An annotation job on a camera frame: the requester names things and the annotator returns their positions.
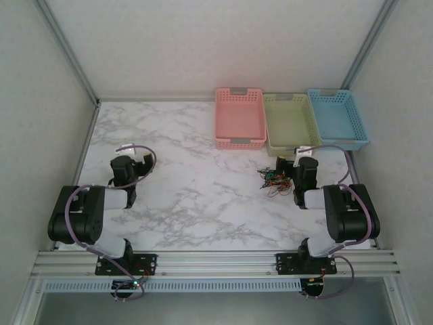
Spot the aluminium table back rail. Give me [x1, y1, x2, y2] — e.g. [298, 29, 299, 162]
[97, 97, 217, 103]

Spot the aluminium frame leg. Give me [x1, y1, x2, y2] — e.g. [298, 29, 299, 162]
[13, 279, 47, 325]
[382, 276, 419, 325]

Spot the green plastic basket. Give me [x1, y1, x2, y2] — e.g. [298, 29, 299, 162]
[262, 93, 322, 158]

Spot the pink plastic basket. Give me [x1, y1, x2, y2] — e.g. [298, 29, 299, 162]
[214, 87, 267, 151]

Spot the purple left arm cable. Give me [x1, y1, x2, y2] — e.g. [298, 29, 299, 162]
[64, 144, 157, 302]

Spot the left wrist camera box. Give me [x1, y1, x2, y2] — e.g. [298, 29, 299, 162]
[114, 143, 137, 156]

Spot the aluminium mounting rail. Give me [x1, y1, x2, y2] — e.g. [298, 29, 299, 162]
[30, 249, 402, 280]

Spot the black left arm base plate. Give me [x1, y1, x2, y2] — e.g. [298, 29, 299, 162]
[94, 253, 158, 277]

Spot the blue plastic basket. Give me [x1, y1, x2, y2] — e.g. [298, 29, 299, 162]
[306, 88, 371, 152]

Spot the slotted grey cable duct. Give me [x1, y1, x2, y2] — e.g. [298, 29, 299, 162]
[43, 278, 303, 294]

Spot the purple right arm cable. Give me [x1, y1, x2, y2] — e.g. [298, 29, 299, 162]
[303, 144, 382, 301]

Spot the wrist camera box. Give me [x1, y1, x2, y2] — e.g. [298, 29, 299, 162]
[114, 143, 137, 156]
[293, 145, 314, 167]

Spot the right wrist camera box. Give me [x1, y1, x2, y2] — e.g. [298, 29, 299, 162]
[293, 145, 314, 167]

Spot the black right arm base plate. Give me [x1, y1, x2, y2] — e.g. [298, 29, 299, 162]
[275, 252, 338, 276]

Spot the small black circuit board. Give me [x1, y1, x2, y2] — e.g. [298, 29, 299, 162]
[112, 279, 141, 291]
[302, 278, 325, 295]

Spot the aluminium frame post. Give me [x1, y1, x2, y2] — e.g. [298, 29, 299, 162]
[35, 0, 101, 106]
[340, 0, 400, 91]

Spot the thin black cable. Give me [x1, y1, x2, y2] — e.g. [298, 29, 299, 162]
[257, 166, 271, 190]

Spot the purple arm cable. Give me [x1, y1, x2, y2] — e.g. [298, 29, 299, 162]
[64, 144, 157, 302]
[303, 144, 382, 301]

